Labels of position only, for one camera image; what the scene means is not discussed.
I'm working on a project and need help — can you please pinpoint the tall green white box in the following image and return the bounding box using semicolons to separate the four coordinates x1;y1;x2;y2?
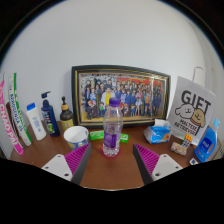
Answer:
7;72;33;147

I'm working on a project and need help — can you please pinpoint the white remote control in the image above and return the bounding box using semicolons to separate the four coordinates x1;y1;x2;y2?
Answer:
189;157;200;167

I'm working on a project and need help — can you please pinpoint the flat round red coaster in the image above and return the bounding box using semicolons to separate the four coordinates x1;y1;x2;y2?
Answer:
99;148;123;160

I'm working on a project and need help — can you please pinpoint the blue detergent bottle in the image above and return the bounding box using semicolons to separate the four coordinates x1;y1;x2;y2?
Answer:
193;117;221;163

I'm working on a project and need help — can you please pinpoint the blue tissue pack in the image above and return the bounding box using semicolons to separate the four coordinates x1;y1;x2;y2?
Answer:
143;118;173;145

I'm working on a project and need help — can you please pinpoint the green packet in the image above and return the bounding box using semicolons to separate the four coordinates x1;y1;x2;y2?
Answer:
119;133;130;144
88;130;105;141

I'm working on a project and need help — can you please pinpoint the white paper gift bag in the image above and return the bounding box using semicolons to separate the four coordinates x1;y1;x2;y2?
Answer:
166;66;217;146

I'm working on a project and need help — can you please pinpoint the framed group picture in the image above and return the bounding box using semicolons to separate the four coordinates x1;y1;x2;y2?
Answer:
71;64;172;129

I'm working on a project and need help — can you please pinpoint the clear purple-capped water bottle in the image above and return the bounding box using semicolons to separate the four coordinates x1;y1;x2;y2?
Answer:
102;97;124;158

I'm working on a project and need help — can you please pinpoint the dark blue pump bottle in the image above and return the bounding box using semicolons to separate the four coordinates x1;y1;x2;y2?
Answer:
40;91;61;138

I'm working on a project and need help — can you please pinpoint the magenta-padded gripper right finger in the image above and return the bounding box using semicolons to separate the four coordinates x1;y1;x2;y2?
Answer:
132;143;184;186

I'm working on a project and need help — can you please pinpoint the white blue-capped bottle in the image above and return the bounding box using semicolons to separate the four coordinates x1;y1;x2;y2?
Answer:
25;102;48;141

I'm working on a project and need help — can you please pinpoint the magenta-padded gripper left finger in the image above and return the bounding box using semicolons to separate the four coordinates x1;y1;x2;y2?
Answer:
40;143;92;185

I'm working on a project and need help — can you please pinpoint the brown pump bottle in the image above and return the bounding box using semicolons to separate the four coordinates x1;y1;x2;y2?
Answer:
59;96;75;133

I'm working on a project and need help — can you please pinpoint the small orange white box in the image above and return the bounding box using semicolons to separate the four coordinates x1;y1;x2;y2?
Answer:
181;133;194;149

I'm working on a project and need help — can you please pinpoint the blue patterned mug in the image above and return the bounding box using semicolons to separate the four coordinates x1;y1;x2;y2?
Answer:
63;125;90;151

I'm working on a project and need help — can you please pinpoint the small beige snack packet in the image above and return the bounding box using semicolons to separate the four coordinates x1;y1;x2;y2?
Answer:
169;141;188;157

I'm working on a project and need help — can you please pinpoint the tall pink box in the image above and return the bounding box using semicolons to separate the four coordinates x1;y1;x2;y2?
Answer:
0;79;25;156

